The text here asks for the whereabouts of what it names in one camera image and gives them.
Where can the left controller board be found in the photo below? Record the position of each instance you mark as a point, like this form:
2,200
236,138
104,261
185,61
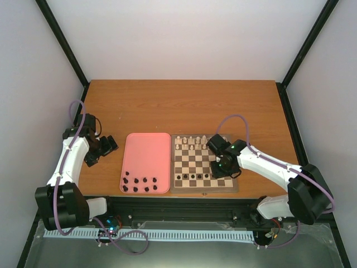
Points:
113,224

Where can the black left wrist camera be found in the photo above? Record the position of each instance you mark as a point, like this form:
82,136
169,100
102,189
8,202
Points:
94,123

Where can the wooden chessboard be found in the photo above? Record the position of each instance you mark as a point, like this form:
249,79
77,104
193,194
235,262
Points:
197,162

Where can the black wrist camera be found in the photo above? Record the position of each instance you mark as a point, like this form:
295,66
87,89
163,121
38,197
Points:
217,144
94,123

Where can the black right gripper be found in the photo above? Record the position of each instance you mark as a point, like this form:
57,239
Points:
217,173

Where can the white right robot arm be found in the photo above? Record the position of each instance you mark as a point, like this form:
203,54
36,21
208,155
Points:
307,195

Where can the white chess pieces row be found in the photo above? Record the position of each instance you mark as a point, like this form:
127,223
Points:
191,142

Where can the controller board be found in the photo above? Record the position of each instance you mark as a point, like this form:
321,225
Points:
267,237
113,224

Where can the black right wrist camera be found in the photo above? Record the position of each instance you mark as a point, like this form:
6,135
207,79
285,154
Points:
217,144

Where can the right controller board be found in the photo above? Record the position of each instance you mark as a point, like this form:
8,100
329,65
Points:
267,237

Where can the black aluminium frame rail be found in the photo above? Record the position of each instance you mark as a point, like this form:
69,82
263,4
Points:
237,213

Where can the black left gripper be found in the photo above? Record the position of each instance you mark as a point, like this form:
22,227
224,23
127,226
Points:
89,158

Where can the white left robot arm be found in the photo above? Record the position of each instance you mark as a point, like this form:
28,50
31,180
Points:
60,203

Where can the pink plastic tray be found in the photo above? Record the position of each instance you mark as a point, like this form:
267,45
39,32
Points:
147,155

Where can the light blue cable duct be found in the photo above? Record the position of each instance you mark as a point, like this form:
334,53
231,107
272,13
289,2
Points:
164,235

